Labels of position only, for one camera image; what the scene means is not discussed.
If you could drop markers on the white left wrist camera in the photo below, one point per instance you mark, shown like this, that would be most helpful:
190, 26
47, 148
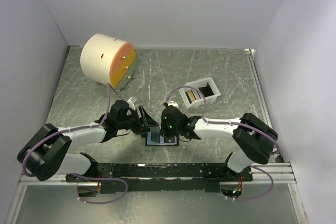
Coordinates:
131, 101

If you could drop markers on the round cream mini drawer cabinet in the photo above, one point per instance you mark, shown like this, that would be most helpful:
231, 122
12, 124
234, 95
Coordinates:
108, 60

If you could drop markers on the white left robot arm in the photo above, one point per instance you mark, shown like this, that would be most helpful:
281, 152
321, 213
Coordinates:
49, 151

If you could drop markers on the white card tray box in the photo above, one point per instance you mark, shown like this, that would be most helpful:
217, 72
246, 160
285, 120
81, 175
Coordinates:
208, 89

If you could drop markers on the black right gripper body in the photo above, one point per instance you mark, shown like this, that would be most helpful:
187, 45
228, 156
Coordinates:
174, 129

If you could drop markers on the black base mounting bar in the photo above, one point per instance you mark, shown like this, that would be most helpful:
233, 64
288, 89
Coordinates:
172, 177

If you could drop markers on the grey credit card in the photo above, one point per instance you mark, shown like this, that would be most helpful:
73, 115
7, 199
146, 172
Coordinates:
155, 134

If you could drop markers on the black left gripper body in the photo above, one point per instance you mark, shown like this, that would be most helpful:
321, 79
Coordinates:
132, 120

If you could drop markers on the remaining cards in tray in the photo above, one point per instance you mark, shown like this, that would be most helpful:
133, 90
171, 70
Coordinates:
192, 96

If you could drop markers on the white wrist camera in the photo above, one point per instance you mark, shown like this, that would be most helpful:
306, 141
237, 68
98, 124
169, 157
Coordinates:
171, 103
131, 101

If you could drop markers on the black card holder wallet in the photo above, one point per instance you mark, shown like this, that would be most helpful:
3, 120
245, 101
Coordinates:
164, 141

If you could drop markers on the white corner bracket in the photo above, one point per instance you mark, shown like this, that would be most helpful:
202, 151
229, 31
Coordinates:
249, 51

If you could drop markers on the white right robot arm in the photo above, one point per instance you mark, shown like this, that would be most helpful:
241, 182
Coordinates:
256, 140

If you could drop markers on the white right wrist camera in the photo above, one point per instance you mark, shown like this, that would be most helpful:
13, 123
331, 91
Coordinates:
171, 103

